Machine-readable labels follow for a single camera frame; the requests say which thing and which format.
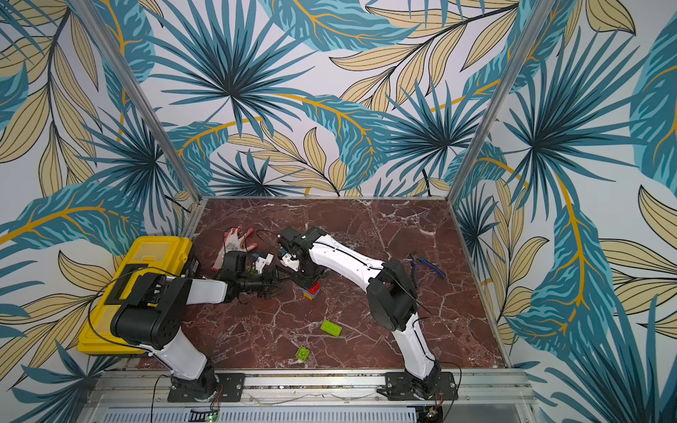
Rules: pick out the yellow toolbox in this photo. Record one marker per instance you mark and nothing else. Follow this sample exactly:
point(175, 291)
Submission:
point(127, 293)

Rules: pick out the aluminium front rail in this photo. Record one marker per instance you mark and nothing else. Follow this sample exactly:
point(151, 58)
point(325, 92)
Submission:
point(266, 388)

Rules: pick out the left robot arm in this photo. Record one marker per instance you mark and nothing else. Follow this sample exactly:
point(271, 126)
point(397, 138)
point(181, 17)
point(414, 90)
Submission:
point(165, 340)

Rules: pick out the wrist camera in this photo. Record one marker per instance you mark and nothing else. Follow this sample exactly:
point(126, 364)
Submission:
point(290, 262)
point(261, 262)

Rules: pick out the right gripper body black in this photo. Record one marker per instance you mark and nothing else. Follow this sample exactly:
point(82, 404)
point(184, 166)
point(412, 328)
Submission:
point(308, 274)

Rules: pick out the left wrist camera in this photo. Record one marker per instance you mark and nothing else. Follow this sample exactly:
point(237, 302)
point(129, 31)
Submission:
point(261, 262)

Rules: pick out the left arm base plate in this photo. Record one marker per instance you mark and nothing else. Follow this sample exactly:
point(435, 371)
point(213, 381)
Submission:
point(219, 387)

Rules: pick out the red 2x4 lego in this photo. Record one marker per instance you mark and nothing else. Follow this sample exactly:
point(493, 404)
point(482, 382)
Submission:
point(316, 286)

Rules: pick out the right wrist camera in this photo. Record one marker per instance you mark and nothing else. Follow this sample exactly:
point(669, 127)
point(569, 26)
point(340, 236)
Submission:
point(290, 262)

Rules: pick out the white red work glove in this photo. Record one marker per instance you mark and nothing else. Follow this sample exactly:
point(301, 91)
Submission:
point(234, 239)

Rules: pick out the blue 2x4 lego brick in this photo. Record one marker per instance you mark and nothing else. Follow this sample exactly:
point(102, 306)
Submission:
point(309, 293)

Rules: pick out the blue handled pliers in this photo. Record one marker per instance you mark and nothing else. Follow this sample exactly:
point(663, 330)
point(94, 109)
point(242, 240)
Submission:
point(417, 261)

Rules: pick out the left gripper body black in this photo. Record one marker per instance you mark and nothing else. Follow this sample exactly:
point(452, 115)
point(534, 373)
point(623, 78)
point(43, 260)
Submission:
point(250, 282)

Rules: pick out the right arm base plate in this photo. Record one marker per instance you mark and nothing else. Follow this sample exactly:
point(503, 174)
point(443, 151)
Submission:
point(401, 386)

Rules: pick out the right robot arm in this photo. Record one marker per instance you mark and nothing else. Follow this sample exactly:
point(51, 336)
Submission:
point(391, 293)

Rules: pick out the green 2x4 lego brick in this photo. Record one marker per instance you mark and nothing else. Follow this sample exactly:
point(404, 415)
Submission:
point(331, 328)

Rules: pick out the green 2x2 lego front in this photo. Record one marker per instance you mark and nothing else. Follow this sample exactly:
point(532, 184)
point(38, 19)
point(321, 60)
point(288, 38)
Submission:
point(302, 354)

